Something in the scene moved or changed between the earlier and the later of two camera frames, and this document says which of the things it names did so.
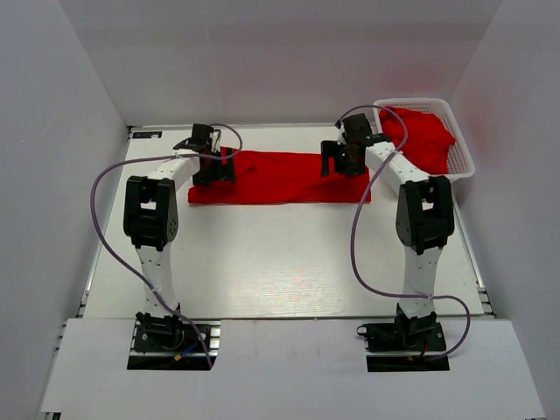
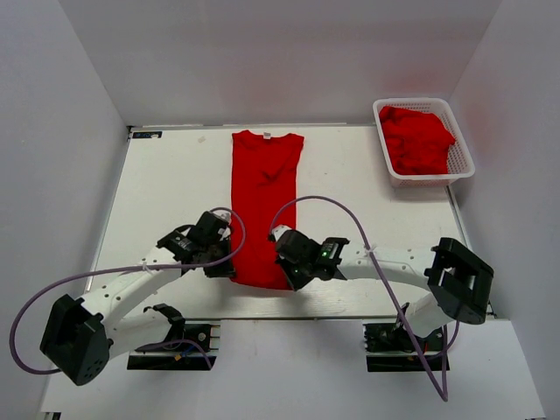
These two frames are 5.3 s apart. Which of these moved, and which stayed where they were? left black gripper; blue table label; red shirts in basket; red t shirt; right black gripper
Moved: right black gripper; left black gripper; red t shirt
Stayed: red shirts in basket; blue table label
